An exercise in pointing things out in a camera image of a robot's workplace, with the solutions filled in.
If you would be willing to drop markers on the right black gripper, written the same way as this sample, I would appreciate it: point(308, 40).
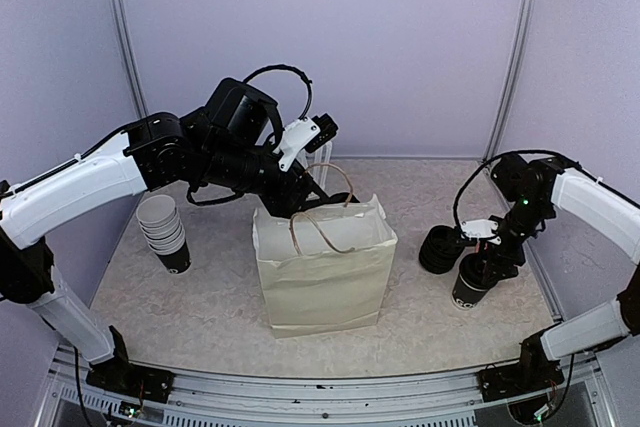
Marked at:
point(498, 261)

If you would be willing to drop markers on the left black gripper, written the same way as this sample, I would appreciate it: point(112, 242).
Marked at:
point(286, 202)

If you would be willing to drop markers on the black paper coffee cup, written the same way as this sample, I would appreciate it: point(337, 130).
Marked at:
point(465, 297)

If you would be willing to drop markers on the cream paper takeout bag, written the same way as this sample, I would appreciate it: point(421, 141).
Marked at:
point(326, 269)

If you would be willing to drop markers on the black plastic cup lid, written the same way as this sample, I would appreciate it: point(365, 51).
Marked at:
point(471, 271)

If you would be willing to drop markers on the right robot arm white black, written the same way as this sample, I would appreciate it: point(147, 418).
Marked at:
point(537, 189)

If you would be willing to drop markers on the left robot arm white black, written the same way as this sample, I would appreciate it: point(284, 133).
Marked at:
point(237, 140)

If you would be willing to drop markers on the cup holding white straws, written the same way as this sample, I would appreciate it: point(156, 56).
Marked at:
point(318, 159)

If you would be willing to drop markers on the stack of black lids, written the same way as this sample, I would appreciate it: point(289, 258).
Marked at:
point(442, 248)

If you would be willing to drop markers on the stack of paper cups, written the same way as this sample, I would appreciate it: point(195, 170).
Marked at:
point(164, 232)

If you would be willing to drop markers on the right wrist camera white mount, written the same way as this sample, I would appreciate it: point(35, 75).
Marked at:
point(481, 230)

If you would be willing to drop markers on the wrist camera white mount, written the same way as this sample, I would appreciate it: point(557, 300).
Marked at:
point(308, 134)
point(481, 230)

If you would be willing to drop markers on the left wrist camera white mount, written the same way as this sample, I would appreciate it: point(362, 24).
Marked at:
point(308, 134)

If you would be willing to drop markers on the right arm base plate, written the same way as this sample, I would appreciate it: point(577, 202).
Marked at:
point(512, 380)

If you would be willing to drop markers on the aluminium front frame rail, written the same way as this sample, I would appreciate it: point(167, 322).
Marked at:
point(448, 398)

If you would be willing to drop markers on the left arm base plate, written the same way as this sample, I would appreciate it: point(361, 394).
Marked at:
point(136, 381)

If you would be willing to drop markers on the right aluminium corner post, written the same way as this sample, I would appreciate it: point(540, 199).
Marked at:
point(516, 57)

